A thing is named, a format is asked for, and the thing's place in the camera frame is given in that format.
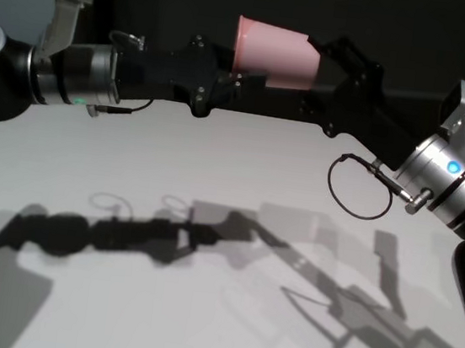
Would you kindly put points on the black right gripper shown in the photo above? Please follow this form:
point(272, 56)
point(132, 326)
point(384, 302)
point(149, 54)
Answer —
point(371, 119)

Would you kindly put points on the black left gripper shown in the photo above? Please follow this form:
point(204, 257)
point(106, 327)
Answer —
point(170, 77)

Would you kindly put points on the pink plastic cup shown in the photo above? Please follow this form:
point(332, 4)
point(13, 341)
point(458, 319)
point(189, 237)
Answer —
point(273, 51)

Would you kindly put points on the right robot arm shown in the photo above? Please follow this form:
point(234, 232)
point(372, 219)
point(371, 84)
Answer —
point(449, 175)

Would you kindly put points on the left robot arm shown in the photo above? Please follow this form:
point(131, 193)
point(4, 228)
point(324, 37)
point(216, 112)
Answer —
point(75, 72)

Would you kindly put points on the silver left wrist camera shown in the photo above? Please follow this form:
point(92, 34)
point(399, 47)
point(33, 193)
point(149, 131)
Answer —
point(66, 22)

